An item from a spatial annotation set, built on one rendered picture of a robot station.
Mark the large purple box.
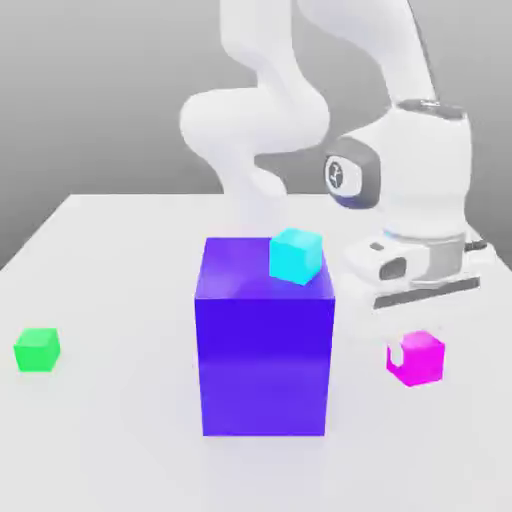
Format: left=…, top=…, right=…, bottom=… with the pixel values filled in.
left=193, top=236, right=336, bottom=438

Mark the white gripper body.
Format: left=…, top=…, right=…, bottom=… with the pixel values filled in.
left=371, top=274, right=484, bottom=336

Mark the small green cube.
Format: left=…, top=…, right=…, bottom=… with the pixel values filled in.
left=12, top=327, right=62, bottom=373

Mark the small cyan cube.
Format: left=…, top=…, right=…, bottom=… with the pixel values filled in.
left=268, top=227, right=324, bottom=287

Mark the small magenta cube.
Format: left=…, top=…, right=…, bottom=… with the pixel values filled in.
left=385, top=330, right=446, bottom=388

